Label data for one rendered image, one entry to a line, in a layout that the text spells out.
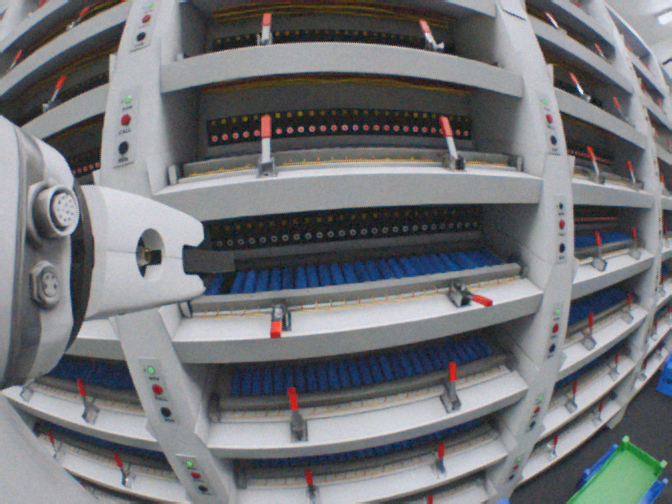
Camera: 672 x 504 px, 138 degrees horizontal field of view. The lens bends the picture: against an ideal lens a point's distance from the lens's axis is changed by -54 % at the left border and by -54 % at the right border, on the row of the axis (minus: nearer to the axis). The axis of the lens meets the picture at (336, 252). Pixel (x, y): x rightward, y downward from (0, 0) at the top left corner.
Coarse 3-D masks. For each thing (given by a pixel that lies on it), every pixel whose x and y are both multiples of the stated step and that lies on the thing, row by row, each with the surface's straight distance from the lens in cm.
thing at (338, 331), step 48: (384, 240) 54; (432, 240) 58; (480, 288) 50; (528, 288) 54; (192, 336) 41; (240, 336) 39; (288, 336) 37; (336, 336) 38; (384, 336) 40; (432, 336) 44
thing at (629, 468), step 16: (624, 448) 112; (608, 464) 112; (624, 464) 112; (640, 464) 113; (656, 464) 110; (592, 480) 107; (608, 480) 110; (624, 480) 111; (640, 480) 111; (576, 496) 105; (592, 496) 108; (608, 496) 109; (624, 496) 109; (640, 496) 110
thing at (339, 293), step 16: (448, 272) 47; (464, 272) 48; (480, 272) 50; (496, 272) 52; (512, 272) 55; (304, 288) 41; (320, 288) 41; (336, 288) 41; (352, 288) 41; (368, 288) 41; (384, 288) 42; (400, 288) 43; (416, 288) 44; (432, 288) 45; (192, 304) 44; (208, 304) 43; (224, 304) 42; (240, 304) 42; (256, 304) 41; (272, 304) 41; (288, 304) 41; (304, 304) 41; (368, 304) 40
